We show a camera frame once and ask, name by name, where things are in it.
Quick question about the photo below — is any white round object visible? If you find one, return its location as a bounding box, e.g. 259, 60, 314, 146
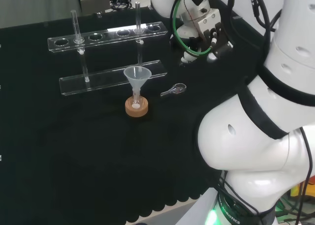
129, 0, 151, 12

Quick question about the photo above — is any translucent plastic funnel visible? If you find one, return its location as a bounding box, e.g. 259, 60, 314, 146
123, 66, 152, 98

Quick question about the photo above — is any green cable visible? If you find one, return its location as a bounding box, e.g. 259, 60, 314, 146
171, 0, 214, 57

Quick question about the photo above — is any cork ring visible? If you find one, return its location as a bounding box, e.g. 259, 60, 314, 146
125, 96, 150, 118

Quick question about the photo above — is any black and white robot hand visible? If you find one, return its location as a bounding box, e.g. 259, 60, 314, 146
177, 7, 234, 64

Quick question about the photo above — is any black cloth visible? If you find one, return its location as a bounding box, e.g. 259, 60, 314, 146
0, 0, 270, 225

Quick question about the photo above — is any clear round-bottom flask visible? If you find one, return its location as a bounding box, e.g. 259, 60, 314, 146
130, 91, 144, 110

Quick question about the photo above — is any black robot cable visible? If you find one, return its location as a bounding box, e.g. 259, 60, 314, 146
227, 0, 283, 33

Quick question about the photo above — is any clear acrylic funnel stand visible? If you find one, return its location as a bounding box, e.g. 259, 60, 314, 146
47, 1, 168, 97

